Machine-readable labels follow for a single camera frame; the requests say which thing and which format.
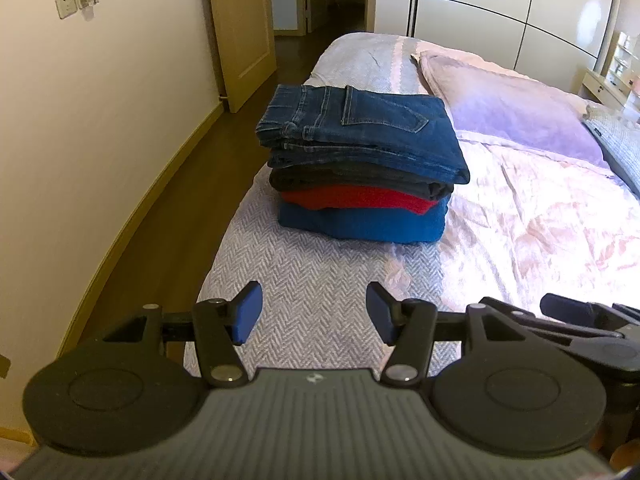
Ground cream wardrobe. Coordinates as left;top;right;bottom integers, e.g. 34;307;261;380
372;0;618;92

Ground blue folded garment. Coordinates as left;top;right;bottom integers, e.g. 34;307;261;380
278;198;449;244

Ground red folded garment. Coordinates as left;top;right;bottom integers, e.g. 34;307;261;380
280;184;438;214

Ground wall socket with plug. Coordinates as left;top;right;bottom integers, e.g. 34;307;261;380
55;0;100;20

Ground wooden bedroom door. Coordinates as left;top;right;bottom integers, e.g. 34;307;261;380
210;0;277;113

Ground white bedside table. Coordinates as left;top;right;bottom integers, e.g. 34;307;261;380
580;32;640;122

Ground grey checked cushion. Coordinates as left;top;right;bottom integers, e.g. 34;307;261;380
585;118;639;194

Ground lilac blanket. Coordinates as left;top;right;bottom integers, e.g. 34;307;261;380
418;51;606;168

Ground dark grey folded garment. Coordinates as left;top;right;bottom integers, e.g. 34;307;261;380
269;162;454;200

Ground dark blue denim jeans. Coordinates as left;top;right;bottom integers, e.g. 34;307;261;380
256;84;471;184

